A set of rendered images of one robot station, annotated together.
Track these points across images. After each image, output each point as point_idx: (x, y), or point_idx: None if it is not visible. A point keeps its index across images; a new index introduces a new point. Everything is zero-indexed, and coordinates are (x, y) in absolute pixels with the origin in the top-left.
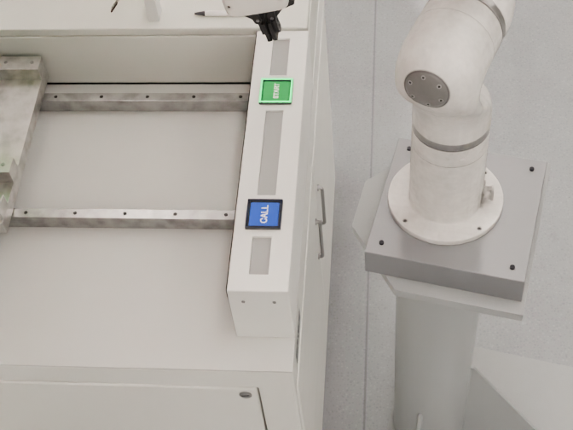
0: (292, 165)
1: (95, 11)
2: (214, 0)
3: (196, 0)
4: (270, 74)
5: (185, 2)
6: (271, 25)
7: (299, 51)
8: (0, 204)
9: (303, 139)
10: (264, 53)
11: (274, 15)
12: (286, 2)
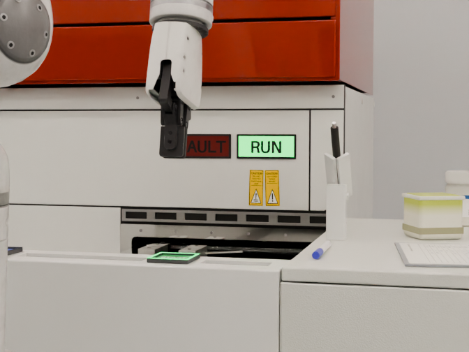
0: (49, 260)
1: (352, 231)
2: (354, 249)
3: (357, 246)
4: (209, 262)
5: (356, 244)
6: (161, 130)
7: (239, 267)
8: (144, 248)
9: (111, 295)
10: (247, 260)
11: (160, 115)
12: (146, 84)
